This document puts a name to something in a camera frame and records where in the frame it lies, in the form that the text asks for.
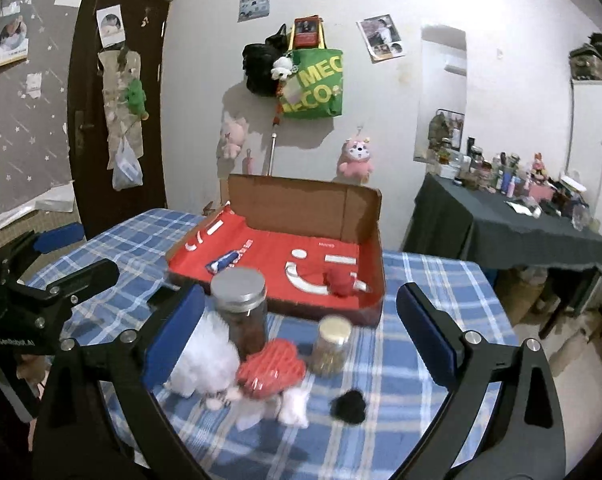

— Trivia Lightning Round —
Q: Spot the blue and white tube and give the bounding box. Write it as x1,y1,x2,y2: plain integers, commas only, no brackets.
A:
204,240,255,275

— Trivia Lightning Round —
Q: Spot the small glass jar gold lid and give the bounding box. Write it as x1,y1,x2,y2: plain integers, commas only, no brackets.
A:
308,315,353,377

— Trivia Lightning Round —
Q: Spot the cluster of cosmetic bottles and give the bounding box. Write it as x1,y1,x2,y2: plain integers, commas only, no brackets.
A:
427,109,593,232

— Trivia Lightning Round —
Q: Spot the clear plastic bag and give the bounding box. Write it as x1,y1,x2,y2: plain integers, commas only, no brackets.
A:
111,135,144,192

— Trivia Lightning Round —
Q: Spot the door handle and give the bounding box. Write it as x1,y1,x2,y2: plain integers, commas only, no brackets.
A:
73,109,90,162

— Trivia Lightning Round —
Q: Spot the dark bag on cabinet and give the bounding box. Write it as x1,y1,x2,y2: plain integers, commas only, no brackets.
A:
568,32,602,86

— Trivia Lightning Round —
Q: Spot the white mesh bath pouf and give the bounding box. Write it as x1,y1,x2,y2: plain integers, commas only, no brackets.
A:
162,309,243,401

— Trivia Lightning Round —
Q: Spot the pink hamster plush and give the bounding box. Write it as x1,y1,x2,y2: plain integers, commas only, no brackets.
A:
336,131,376,182

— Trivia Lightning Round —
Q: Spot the small panda plush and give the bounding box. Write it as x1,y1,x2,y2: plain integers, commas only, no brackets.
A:
270,55,295,82

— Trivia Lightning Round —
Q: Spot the wall mirror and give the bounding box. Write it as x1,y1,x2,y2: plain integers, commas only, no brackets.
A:
415,24,468,164

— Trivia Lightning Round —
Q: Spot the small white fluffy pompom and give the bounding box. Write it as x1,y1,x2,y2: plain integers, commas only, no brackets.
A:
277,389,310,429

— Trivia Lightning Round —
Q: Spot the green tote bag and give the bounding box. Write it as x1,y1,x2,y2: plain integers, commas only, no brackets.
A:
278,48,346,121

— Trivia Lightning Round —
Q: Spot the blue wall poster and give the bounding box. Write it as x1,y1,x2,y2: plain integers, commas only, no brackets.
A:
237,0,272,24

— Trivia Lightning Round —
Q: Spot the red crochet piece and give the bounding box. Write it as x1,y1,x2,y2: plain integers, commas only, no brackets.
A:
236,338,308,402

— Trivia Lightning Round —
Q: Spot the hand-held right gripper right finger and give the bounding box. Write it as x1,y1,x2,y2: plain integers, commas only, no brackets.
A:
395,282,568,480

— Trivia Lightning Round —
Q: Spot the side table with dark cloth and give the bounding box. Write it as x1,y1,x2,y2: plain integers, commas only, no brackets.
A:
402,172,602,342

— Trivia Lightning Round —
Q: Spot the dark brown door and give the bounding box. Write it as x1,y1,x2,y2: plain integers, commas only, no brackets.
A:
67,0,178,242

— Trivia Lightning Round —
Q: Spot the cardboard box with red lining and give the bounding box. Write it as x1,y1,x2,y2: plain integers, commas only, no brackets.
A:
165,173,386,328

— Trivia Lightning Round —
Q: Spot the green plush toy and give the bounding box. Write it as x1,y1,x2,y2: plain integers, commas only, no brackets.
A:
125,79,150,122

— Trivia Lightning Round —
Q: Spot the photo wall poster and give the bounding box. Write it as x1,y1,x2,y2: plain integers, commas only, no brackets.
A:
355,13,407,64

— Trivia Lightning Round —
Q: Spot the red bunny plush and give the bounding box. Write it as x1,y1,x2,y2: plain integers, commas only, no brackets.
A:
322,267,358,297

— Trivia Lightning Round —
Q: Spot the blue plaid tablecloth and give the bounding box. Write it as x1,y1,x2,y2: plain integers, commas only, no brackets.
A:
11,207,523,480

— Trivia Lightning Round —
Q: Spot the pink pig plush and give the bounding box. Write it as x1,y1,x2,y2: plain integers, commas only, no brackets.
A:
219,112,248,159

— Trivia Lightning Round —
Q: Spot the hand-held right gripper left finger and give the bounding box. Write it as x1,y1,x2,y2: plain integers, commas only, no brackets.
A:
33,284,213,480

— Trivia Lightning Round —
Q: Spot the black scrunchie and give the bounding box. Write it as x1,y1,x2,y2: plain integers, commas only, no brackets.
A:
329,388,368,424

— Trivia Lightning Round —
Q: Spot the red flat packet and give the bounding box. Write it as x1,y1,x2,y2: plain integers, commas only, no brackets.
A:
292,15,325,52

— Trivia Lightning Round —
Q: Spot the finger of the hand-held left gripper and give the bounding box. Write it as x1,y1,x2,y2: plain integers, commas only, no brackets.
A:
0,221,86,288
16,258,120,311

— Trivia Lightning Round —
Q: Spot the white cabinet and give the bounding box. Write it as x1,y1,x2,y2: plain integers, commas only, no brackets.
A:
565,77,602,242

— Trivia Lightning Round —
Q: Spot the black bag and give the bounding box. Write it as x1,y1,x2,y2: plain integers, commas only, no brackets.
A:
241,24,290,98

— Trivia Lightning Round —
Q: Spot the beige hanging door organizer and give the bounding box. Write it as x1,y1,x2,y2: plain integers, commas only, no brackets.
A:
97,46,145,172

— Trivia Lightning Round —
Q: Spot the round picture sheet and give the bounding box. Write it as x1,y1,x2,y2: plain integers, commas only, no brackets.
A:
96,5,125,49

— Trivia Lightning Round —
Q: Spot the wall calendar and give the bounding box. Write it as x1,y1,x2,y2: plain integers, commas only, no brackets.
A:
0,2,32,69

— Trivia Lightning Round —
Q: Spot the large glass jar silver lid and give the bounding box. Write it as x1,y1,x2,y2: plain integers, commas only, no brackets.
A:
210,267,269,363

